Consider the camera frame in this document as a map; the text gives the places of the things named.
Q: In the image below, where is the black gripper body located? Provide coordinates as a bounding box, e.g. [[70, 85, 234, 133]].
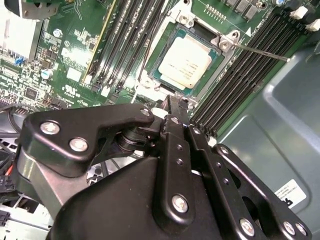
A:
[[46, 156, 227, 240]]

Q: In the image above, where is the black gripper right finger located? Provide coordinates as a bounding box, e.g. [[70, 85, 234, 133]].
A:
[[173, 96, 315, 240]]

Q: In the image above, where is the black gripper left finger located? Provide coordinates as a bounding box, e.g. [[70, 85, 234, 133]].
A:
[[15, 94, 193, 223]]

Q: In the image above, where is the thin metal locking lever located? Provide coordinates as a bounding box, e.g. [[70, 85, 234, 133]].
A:
[[137, 29, 154, 85], [231, 42, 292, 63]]

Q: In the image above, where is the CPU with silver lid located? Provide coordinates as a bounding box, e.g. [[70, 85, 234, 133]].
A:
[[149, 31, 219, 93]]

